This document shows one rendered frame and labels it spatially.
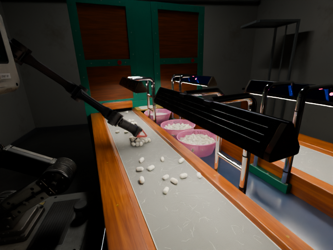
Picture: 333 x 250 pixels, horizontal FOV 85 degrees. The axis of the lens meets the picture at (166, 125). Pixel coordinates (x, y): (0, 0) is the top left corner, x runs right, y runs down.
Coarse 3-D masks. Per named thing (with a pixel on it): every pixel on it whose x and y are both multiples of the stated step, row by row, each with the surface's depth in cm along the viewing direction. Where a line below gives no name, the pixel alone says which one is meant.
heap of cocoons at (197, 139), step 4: (188, 136) 125; (192, 136) 125; (196, 136) 126; (200, 136) 126; (204, 136) 123; (208, 136) 122; (180, 140) 118; (184, 140) 117; (188, 140) 117; (192, 140) 118; (196, 140) 119; (200, 140) 116; (204, 140) 118; (208, 140) 116; (212, 140) 117; (196, 144) 112; (200, 144) 111; (204, 144) 112; (192, 148) 107
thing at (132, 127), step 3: (129, 126) 112; (132, 126) 113; (135, 126) 115; (138, 126) 115; (126, 129) 113; (129, 129) 113; (132, 129) 114; (135, 129) 115; (138, 129) 113; (132, 132) 115; (135, 132) 114; (135, 135) 113
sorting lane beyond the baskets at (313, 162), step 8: (304, 152) 98; (312, 152) 98; (320, 152) 97; (280, 160) 91; (296, 160) 91; (304, 160) 90; (312, 160) 90; (320, 160) 90; (328, 160) 90; (304, 168) 84; (312, 168) 84; (320, 168) 83; (328, 168) 83; (320, 176) 78; (328, 176) 78
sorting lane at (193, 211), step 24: (120, 144) 116; (144, 144) 114; (144, 168) 88; (168, 168) 87; (192, 168) 87; (144, 192) 71; (168, 192) 71; (192, 192) 71; (216, 192) 70; (144, 216) 60; (168, 216) 60; (192, 216) 60; (216, 216) 59; (240, 216) 59; (168, 240) 52; (192, 240) 52; (216, 240) 51; (240, 240) 51; (264, 240) 51
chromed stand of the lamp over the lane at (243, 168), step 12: (180, 96) 65; (216, 96) 52; (228, 96) 53; (240, 96) 54; (252, 96) 56; (252, 108) 58; (216, 144) 77; (216, 156) 79; (216, 168) 80; (240, 168) 66; (240, 180) 67
